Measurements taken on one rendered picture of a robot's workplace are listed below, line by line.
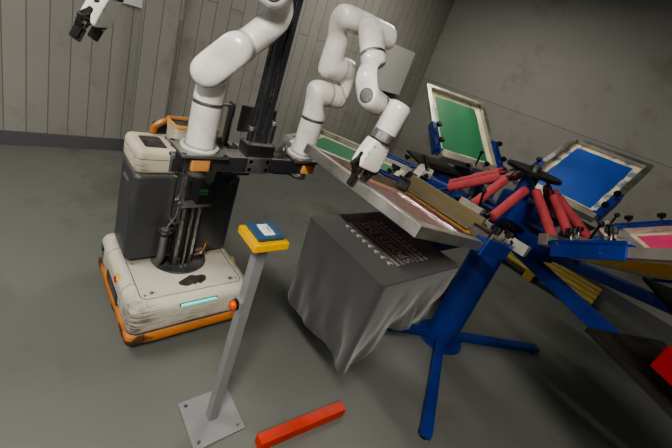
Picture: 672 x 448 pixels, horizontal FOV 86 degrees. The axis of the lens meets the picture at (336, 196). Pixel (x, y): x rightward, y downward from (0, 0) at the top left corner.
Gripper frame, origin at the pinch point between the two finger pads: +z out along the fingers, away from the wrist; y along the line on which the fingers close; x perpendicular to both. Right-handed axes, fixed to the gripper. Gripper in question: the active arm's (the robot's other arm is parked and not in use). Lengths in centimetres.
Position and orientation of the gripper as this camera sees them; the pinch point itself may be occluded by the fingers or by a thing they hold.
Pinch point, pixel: (356, 181)
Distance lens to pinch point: 118.4
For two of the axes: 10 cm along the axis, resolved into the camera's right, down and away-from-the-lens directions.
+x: 5.8, 4.9, -6.5
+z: -4.8, 8.5, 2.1
